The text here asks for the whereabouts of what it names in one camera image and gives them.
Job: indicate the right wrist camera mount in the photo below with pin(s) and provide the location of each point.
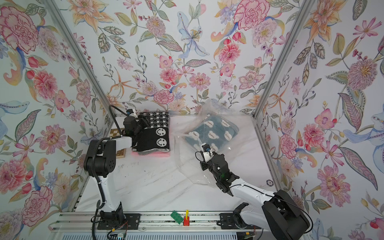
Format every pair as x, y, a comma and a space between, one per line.
206, 150

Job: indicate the red yellow clip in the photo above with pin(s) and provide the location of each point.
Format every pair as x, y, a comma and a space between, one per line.
186, 221

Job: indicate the green tag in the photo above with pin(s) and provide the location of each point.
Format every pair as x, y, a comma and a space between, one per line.
177, 217

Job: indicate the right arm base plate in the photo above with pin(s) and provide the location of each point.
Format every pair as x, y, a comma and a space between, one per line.
231, 221

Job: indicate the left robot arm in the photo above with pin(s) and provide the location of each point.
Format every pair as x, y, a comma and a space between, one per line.
100, 162

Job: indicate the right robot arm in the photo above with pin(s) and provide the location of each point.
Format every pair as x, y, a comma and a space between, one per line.
275, 212

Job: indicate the wooden chessboard box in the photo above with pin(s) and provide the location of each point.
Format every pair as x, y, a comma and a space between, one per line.
121, 148

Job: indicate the grey blanket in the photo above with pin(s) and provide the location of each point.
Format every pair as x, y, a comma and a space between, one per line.
154, 153

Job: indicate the pink blanket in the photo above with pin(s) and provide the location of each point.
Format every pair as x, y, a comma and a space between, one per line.
136, 155

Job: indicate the black white patterned blanket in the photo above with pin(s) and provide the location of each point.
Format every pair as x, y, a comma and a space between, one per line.
156, 136

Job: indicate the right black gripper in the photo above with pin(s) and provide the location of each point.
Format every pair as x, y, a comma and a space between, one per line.
211, 159

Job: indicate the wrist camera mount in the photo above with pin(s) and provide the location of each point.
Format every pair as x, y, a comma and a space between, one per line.
131, 113
206, 150

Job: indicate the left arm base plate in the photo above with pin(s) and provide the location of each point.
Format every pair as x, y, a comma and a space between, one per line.
109, 221

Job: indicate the clear plastic vacuum bag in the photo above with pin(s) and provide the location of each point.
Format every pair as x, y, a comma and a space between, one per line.
186, 161

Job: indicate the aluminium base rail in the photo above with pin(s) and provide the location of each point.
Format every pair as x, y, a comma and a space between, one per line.
149, 222

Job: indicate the small circuit board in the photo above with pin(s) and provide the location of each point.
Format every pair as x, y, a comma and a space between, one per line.
113, 235

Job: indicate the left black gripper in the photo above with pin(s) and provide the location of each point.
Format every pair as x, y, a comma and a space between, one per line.
139, 122

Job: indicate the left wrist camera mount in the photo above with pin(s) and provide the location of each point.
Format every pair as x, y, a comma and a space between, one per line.
131, 113

